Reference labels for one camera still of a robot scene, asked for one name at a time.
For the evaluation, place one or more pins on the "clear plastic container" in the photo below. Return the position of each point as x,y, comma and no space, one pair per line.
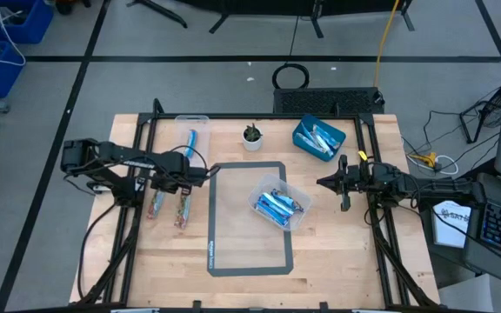
181,130
272,182

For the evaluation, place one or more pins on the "yellow power plug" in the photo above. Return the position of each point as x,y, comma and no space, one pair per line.
424,158

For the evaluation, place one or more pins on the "white pot with succulent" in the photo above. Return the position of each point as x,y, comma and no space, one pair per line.
251,141

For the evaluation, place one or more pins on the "white paper sheet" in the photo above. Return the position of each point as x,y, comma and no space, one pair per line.
450,226

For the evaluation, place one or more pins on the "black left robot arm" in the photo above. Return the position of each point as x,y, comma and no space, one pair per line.
137,163

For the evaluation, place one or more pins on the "blue plastic bin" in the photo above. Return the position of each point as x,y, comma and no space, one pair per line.
299,140

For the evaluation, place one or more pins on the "grey desk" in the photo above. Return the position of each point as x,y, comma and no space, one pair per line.
476,261

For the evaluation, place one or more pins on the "grey-bordered silicone baking mat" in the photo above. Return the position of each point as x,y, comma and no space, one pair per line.
242,243

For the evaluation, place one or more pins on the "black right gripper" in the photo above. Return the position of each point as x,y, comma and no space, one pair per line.
347,180

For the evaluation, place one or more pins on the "black aluminium table frame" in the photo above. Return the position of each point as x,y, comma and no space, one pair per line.
255,116

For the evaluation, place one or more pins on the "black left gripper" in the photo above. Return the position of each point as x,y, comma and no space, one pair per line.
185,182

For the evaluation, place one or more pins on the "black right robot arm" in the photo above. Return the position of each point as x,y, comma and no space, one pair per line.
429,188

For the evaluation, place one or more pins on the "black perforated computer case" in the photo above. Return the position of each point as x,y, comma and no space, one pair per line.
329,101

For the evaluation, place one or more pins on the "yellow tape tag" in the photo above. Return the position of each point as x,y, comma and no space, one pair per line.
362,155

